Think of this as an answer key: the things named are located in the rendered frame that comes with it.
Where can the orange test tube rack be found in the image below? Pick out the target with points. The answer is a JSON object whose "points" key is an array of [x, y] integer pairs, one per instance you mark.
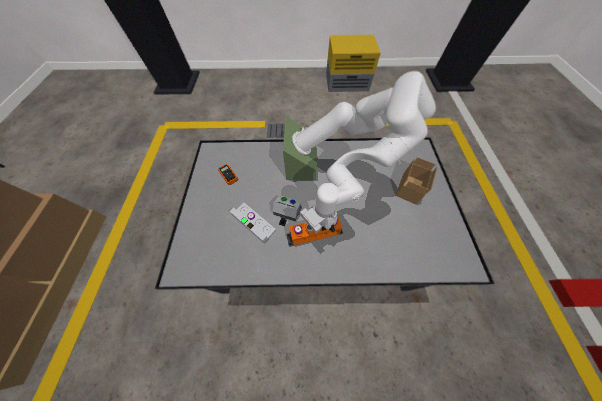
{"points": [[306, 236]]}

